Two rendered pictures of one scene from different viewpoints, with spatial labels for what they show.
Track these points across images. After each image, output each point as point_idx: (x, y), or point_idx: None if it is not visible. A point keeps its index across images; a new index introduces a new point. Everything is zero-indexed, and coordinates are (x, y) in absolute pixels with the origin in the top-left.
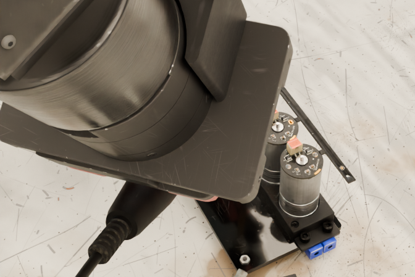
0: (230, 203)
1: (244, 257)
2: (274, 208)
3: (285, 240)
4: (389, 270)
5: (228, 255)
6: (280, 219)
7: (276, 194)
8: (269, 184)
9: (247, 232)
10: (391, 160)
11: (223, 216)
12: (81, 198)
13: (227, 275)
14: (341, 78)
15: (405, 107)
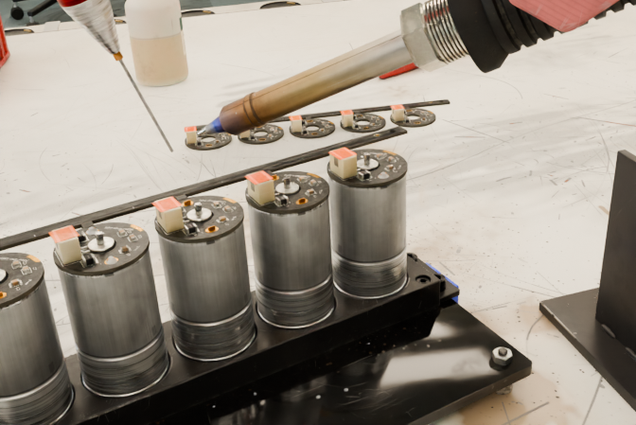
0: (369, 387)
1: (502, 350)
2: (385, 310)
3: (442, 312)
4: (450, 240)
5: (497, 381)
6: (405, 309)
7: (359, 300)
8: (335, 310)
9: (436, 359)
10: (248, 238)
11: (404, 396)
12: None
13: (521, 411)
14: (47, 285)
15: (141, 225)
